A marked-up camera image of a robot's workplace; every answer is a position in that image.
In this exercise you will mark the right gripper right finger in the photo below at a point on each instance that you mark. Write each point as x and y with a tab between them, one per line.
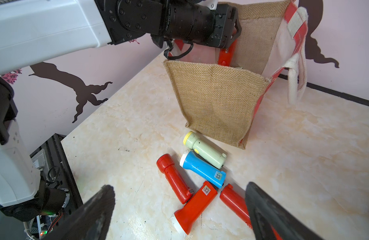
269	218

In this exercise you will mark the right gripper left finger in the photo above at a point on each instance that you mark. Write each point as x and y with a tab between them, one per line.
89	222

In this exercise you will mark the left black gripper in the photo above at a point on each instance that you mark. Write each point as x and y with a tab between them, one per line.
200	25

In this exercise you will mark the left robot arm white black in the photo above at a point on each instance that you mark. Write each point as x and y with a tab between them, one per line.
32	32

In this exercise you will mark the burlap tote bag red trim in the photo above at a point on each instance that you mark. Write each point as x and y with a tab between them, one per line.
221	102

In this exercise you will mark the green flashlight near bag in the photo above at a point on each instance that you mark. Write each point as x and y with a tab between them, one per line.
194	142

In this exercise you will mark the red flashlight white head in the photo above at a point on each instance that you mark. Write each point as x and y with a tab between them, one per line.
184	218

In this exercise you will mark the red flashlight centre horizontal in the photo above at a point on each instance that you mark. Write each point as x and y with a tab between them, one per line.
181	189

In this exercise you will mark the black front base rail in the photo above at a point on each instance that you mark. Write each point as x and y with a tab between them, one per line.
50	158

